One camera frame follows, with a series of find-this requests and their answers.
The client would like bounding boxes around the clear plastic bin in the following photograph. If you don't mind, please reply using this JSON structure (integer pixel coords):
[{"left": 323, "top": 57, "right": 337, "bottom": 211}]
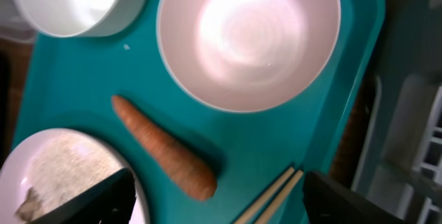
[{"left": 1, "top": 0, "right": 36, "bottom": 44}]

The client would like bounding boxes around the white plate with peanuts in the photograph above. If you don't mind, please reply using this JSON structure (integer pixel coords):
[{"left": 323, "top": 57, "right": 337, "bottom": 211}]
[{"left": 1, "top": 129, "right": 130, "bottom": 223}]

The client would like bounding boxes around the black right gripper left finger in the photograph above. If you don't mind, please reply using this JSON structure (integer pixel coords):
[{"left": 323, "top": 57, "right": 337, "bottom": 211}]
[{"left": 31, "top": 168, "right": 137, "bottom": 224}]

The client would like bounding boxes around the orange carrot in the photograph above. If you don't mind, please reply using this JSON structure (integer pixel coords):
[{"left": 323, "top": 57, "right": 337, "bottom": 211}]
[{"left": 111, "top": 95, "right": 218, "bottom": 201}]

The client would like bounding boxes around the grey dishwasher rack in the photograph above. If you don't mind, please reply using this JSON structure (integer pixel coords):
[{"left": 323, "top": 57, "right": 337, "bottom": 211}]
[{"left": 352, "top": 0, "right": 441, "bottom": 223}]

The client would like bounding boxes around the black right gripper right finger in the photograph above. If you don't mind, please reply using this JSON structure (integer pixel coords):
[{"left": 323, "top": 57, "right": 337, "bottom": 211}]
[{"left": 302, "top": 171, "right": 405, "bottom": 224}]

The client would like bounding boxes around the pink shallow bowl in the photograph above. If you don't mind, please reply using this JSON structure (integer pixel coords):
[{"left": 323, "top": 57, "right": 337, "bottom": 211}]
[{"left": 156, "top": 0, "right": 342, "bottom": 113}]

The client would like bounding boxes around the left wooden chopstick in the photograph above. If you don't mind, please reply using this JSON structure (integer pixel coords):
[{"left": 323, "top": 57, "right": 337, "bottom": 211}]
[{"left": 233, "top": 167, "right": 295, "bottom": 224}]

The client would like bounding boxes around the white small bowl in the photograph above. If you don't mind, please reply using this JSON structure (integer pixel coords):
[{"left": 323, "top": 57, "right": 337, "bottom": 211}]
[{"left": 14, "top": 0, "right": 146, "bottom": 38}]

